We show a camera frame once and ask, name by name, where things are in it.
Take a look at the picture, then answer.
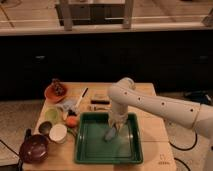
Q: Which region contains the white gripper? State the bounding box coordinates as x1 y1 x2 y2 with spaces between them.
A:
108 108 128 131

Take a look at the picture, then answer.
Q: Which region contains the grey-blue sponge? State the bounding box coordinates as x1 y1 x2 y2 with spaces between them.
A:
104 127 117 142

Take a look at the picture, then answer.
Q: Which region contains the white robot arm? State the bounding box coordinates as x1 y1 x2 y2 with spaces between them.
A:
107 77 213 171

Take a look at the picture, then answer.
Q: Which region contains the green plastic tray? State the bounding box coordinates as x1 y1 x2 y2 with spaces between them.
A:
74 112 143 164

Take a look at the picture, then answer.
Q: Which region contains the dark rectangular block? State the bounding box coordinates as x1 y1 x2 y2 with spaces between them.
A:
91 95 110 105

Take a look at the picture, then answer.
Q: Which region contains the small wooden stick toy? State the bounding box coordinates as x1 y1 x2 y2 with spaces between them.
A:
88 106 108 111

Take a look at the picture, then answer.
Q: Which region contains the orange carrot toy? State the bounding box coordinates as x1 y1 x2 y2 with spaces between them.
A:
65 116 78 128

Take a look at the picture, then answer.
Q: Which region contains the clear plastic bag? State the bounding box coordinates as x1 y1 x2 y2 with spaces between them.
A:
56 99 77 113

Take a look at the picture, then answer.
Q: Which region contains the white round container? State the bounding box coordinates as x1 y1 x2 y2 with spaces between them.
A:
49 124 67 144

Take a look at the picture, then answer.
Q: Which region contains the brown pinecone toy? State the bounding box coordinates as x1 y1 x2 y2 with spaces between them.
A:
52 79 65 96

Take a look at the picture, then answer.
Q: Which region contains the green plastic cup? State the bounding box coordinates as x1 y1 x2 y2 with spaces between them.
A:
45 108 60 125

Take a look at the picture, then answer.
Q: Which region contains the orange plate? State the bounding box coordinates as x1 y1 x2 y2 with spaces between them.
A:
44 85 67 103

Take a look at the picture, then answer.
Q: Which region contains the small dark metal bowl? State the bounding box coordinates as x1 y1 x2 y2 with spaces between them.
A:
38 121 52 135

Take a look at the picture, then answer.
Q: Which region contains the dark red pot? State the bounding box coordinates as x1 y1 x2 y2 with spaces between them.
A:
19 129 48 164

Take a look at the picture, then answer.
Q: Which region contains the black floor cable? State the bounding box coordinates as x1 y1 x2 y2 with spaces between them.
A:
165 119 199 171

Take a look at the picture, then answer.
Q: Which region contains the wooden chair frame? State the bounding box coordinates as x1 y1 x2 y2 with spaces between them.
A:
55 0 134 31

